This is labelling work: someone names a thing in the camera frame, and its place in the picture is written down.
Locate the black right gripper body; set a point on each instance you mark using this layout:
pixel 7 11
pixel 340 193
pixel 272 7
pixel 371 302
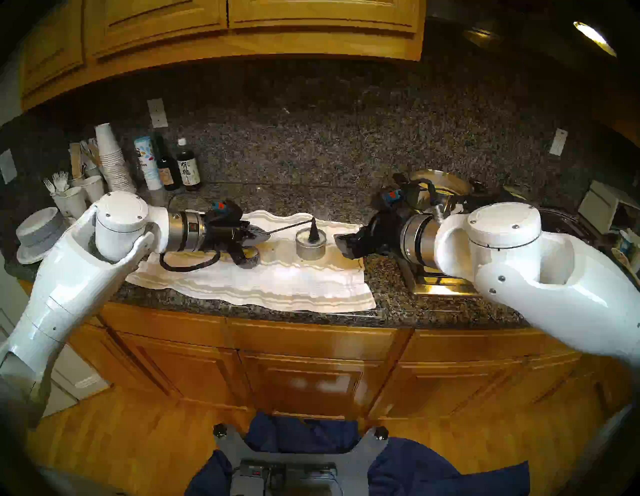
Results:
pixel 385 232

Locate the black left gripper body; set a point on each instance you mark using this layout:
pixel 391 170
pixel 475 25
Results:
pixel 222 235

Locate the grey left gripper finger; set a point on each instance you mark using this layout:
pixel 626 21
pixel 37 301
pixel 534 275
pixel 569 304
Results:
pixel 260 230
pixel 259 238

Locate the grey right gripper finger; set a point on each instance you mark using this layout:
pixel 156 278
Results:
pixel 350 235
pixel 354 247

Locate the black candle snuffer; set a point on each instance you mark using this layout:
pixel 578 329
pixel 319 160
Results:
pixel 314 236

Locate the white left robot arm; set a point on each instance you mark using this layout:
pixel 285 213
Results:
pixel 65 290

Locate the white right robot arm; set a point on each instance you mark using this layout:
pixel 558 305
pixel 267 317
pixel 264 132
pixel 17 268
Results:
pixel 525 270

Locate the small patterned tin candle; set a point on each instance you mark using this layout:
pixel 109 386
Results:
pixel 254 261

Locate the large silver tin candle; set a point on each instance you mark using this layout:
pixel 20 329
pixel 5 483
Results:
pixel 310 252

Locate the white striped kitchen towel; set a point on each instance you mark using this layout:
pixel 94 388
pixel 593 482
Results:
pixel 300 285

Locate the soy sauce bottle white label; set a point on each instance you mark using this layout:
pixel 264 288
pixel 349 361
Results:
pixel 190 172

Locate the dark bottle brown label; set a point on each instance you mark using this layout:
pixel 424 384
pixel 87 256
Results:
pixel 168 175

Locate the stainless steel pot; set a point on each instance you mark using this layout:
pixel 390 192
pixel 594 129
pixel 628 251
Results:
pixel 450 182

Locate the white salt canister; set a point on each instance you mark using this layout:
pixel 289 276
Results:
pixel 149 165

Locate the wooden lower cabinets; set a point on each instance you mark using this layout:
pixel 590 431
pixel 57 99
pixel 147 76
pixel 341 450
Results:
pixel 310 340

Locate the wooden cabinets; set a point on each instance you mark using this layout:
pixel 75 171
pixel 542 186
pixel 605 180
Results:
pixel 310 340
pixel 200 30

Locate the tall stack of paper cups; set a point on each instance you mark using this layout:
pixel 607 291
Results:
pixel 117 165

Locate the white paper cup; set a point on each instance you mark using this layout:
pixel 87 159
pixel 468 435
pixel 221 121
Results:
pixel 56 202
pixel 75 200
pixel 93 187

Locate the dark pan with lid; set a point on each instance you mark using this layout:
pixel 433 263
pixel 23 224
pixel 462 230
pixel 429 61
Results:
pixel 517 191

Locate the paper cup with chopsticks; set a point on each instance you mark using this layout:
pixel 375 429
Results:
pixel 92 172

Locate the bundle of wrapped chopsticks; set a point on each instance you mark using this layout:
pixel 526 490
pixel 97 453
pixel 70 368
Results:
pixel 91 152

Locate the paper cup with wooden stick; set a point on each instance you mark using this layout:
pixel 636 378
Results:
pixel 76 181

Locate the flat wooden stick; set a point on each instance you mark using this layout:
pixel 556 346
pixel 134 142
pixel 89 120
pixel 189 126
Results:
pixel 75 157

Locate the white plastic fork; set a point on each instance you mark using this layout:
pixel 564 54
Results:
pixel 61 180
pixel 49 185

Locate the black base knob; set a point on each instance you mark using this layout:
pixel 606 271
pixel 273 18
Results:
pixel 220 430
pixel 381 433

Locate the wooden upper cabinets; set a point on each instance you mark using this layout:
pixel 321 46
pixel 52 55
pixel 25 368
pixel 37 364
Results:
pixel 200 30

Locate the white countertop appliance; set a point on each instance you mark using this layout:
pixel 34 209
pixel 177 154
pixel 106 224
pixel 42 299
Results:
pixel 600 205

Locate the dark blue cloth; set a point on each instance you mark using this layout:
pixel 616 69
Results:
pixel 425 465

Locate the black power strip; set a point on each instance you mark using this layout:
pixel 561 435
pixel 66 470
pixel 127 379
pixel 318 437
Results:
pixel 290 470

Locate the printed paper cup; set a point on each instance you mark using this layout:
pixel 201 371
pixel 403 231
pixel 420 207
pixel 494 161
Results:
pixel 623 241

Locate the black range hood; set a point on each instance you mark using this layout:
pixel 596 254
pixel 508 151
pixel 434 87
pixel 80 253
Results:
pixel 525 30

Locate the range hood lamp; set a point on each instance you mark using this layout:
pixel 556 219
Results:
pixel 595 38

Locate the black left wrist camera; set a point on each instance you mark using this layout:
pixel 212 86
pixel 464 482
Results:
pixel 225 210

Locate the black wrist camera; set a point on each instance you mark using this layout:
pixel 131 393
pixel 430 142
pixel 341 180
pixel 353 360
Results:
pixel 225 210
pixel 387 196

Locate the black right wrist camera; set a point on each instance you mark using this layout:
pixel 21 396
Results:
pixel 387 196

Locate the white wall outlet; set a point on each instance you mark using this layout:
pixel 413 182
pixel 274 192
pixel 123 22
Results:
pixel 558 142
pixel 157 113

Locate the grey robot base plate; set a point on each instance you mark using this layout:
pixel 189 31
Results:
pixel 360 460

